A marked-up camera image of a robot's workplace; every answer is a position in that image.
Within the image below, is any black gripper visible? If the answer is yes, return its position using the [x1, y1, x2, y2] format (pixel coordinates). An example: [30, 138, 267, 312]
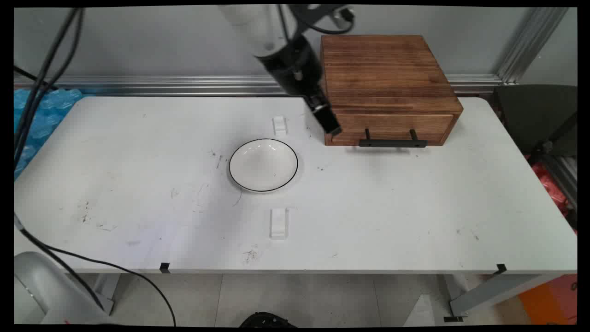
[255, 36, 343, 137]

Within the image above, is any wooden drawer with black handle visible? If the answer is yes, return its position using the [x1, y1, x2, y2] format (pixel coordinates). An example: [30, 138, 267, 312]
[330, 113, 455, 148]

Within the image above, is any brown wooden drawer cabinet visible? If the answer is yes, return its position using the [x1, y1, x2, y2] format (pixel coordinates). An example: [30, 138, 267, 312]
[319, 35, 464, 147]

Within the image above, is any white plate with black rim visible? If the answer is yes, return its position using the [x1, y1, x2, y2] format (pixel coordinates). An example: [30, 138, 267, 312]
[228, 138, 299, 193]

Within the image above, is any large white plastic block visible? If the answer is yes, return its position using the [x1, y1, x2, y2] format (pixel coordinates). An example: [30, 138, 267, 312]
[269, 207, 290, 240]

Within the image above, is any black chair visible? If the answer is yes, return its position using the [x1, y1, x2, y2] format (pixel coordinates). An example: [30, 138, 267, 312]
[492, 84, 578, 163]

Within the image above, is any black round object on floor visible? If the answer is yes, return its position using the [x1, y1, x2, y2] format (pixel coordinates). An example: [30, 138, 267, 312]
[239, 312, 298, 328]

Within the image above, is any red plastic bag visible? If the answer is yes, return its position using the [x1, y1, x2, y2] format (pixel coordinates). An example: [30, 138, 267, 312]
[525, 154, 578, 233]

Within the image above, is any grey table leg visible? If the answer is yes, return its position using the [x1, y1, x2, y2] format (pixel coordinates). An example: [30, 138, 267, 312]
[443, 273, 556, 320]
[90, 273, 121, 316]

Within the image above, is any blue bubble wrap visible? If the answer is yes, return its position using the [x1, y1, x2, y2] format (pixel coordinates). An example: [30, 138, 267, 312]
[14, 89, 84, 181]

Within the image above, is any orange box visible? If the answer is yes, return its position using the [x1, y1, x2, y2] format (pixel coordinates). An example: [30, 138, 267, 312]
[518, 274, 578, 326]

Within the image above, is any wrist camera on black plate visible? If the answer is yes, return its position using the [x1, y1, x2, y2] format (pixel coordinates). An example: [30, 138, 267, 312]
[289, 5, 356, 36]

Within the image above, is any horizontal aluminium frame rail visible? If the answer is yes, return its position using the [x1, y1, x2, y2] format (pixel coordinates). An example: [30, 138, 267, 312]
[14, 74, 503, 97]

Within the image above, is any slanted aluminium frame post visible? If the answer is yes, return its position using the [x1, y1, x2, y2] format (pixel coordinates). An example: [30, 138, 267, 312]
[496, 7, 570, 84]

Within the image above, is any short aluminium frame rail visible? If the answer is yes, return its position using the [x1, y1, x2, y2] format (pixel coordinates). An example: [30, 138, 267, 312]
[540, 154, 578, 210]

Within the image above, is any black cable to floor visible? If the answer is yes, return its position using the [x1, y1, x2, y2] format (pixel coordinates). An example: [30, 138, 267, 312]
[14, 213, 177, 326]

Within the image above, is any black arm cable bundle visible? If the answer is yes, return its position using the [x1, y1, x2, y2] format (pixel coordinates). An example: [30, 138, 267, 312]
[14, 7, 86, 173]

